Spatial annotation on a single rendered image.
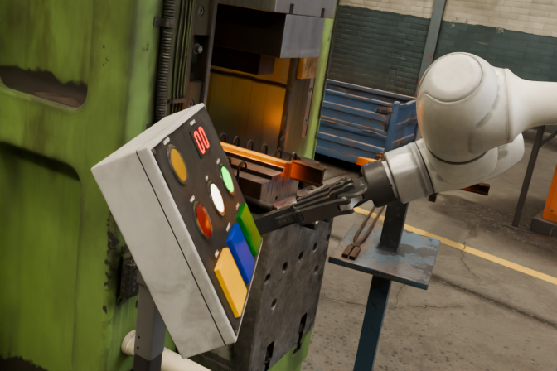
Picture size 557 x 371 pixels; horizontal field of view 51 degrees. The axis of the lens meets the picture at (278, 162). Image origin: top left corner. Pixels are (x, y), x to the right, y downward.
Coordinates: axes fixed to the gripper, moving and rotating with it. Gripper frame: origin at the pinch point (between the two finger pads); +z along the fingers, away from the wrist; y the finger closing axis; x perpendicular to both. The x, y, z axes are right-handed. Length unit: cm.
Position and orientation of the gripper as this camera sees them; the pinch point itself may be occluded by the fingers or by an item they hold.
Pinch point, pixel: (276, 219)
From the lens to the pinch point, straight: 100.5
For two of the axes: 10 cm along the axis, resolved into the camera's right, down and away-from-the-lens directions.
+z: -9.3, 3.4, 1.6
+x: -3.7, -9.0, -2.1
